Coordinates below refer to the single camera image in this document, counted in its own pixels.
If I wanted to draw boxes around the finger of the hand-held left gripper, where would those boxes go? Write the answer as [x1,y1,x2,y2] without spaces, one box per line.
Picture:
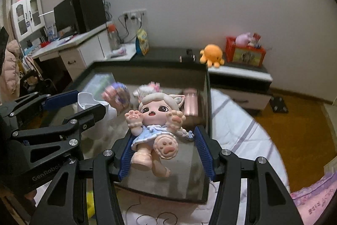
[11,103,106,162]
[8,90,80,116]

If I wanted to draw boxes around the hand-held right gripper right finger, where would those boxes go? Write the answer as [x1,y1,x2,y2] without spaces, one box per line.
[194,125,303,225]

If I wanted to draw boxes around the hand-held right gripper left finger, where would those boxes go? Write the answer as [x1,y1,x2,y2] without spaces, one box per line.
[28,133,137,225]

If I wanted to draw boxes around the dark glass storage box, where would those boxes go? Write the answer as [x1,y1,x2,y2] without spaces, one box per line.
[51,60,211,205]

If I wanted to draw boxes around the pink building block figure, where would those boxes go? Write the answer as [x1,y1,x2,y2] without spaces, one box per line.
[101,82,131,111]

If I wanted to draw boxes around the clear plastic box green label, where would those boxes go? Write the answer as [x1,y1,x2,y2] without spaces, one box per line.
[90,73,116,94]

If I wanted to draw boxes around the rose gold jar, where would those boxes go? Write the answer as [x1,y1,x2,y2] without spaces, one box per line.
[183,88,198,117]

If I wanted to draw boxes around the cat ear doll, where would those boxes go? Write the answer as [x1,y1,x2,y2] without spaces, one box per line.
[124,92,197,177]

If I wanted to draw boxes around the white building block figure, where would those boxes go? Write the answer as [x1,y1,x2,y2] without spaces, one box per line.
[132,81,162,99]

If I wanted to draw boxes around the black chair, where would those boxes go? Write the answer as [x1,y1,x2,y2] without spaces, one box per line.
[18,69,57,95]

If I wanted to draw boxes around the white striped quilt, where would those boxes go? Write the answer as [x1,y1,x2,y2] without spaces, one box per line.
[34,88,291,225]

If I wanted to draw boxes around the white desk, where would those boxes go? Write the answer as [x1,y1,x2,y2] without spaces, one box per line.
[31,21,114,83]

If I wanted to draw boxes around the pink down jacket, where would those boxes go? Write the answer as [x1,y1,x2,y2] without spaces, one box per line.
[0,40,23,104]

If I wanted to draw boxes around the blue and white box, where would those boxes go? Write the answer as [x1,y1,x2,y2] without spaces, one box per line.
[46,25,58,41]

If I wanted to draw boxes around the clear water bottle red cap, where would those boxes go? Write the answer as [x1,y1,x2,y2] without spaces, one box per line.
[107,24,120,51]

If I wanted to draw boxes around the dark top low cabinet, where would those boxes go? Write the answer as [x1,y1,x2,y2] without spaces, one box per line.
[92,47,274,117]

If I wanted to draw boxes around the black computer monitor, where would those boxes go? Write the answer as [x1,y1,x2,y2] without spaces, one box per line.
[53,0,79,37]

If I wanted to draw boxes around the yellow and blue snack bag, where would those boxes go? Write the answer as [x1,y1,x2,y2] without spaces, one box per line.
[135,28,150,55]

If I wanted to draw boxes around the white glass door cabinet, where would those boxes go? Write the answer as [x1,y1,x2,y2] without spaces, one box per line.
[10,0,46,42]

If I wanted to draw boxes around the black computer tower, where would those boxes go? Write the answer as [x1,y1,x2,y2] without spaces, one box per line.
[72,0,107,34]

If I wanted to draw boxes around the black clamp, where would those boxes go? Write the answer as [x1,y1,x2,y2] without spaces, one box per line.
[180,49,197,63]

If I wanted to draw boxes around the orange octopus plush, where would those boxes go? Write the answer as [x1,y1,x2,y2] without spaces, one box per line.
[199,44,226,67]

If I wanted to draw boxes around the red plastic crate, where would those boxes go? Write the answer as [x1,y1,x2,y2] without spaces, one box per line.
[225,36,267,68]

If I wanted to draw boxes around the pink plush toy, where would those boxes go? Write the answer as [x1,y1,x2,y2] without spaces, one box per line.
[235,32,253,46]

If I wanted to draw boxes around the red and white toy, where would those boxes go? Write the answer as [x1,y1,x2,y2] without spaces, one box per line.
[249,33,263,48]

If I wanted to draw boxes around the white wardrobe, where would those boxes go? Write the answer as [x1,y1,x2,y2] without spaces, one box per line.
[322,101,337,132]

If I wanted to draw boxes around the white wall socket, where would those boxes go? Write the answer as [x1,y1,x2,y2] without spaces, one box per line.
[123,9,147,20]

